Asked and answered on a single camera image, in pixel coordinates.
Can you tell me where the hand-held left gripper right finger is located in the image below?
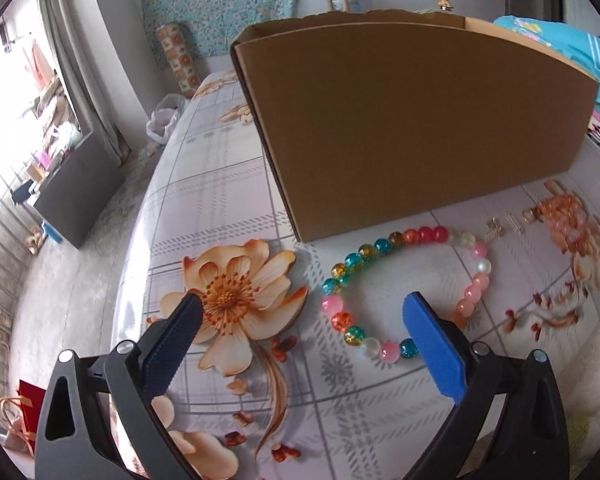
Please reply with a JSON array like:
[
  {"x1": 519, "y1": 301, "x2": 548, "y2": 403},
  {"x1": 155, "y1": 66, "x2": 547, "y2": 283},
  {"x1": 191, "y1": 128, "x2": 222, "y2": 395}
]
[{"x1": 402, "y1": 291, "x2": 571, "y2": 480}]

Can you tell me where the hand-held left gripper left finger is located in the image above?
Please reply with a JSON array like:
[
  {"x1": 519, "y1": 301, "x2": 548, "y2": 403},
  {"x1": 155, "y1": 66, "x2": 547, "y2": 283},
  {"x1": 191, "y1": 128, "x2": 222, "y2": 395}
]
[{"x1": 34, "y1": 292, "x2": 203, "y2": 480}]

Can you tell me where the multicolour bead bracelet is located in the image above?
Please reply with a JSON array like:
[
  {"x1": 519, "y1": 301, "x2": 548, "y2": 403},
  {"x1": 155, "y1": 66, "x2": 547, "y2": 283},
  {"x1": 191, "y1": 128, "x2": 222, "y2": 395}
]
[{"x1": 321, "y1": 226, "x2": 493, "y2": 362}]

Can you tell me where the brown cardboard box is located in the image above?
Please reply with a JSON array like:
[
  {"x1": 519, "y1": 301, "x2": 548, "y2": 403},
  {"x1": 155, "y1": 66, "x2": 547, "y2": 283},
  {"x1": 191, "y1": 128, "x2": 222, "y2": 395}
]
[{"x1": 229, "y1": 10, "x2": 600, "y2": 243}]

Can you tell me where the teal blanket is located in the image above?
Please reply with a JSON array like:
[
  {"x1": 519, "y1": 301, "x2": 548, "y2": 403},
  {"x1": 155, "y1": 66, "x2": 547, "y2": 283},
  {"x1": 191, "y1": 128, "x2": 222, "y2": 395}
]
[{"x1": 492, "y1": 15, "x2": 600, "y2": 121}]

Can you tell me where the red gift bag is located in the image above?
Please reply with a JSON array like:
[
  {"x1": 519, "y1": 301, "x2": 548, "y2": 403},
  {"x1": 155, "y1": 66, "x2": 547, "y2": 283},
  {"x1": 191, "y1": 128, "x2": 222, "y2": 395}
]
[{"x1": 0, "y1": 381, "x2": 46, "y2": 436}]

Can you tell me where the floral tablecloth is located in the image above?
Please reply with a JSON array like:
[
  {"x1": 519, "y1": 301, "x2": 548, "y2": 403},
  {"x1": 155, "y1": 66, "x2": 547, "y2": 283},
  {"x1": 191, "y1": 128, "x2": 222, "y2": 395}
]
[{"x1": 112, "y1": 67, "x2": 600, "y2": 480}]

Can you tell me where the white fluffy blanket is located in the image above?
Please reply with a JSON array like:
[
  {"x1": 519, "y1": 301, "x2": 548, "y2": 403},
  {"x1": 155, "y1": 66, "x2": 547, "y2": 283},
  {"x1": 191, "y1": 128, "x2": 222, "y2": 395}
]
[{"x1": 555, "y1": 335, "x2": 600, "y2": 461}]

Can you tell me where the pair of shoes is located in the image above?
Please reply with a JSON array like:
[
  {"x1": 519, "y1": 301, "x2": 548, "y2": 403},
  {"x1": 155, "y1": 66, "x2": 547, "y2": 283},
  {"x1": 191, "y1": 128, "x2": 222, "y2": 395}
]
[{"x1": 25, "y1": 227, "x2": 48, "y2": 256}]

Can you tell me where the grey cabinet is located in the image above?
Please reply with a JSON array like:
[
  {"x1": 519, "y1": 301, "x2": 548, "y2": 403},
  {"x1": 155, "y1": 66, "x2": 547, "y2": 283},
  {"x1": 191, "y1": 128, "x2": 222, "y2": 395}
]
[{"x1": 32, "y1": 127, "x2": 126, "y2": 248}]

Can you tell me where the white plastic bag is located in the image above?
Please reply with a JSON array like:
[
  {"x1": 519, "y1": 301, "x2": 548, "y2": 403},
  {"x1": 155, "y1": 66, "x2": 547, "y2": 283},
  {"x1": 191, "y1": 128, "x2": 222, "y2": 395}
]
[{"x1": 146, "y1": 94, "x2": 188, "y2": 145}]

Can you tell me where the orange patterned roll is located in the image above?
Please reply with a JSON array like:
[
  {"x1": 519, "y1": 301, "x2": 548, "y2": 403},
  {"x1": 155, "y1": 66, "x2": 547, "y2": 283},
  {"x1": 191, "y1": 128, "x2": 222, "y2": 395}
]
[{"x1": 156, "y1": 21, "x2": 202, "y2": 96}]

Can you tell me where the grey curtain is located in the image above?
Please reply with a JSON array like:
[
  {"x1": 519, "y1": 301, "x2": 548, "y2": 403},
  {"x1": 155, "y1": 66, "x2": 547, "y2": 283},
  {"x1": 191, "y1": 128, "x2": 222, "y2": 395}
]
[{"x1": 37, "y1": 0, "x2": 131, "y2": 161}]

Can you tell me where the teal floral hanging cloth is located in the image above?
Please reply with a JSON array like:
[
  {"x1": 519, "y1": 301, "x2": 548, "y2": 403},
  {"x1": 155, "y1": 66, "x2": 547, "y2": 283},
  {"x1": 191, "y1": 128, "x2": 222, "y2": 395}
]
[{"x1": 140, "y1": 0, "x2": 313, "y2": 56}]

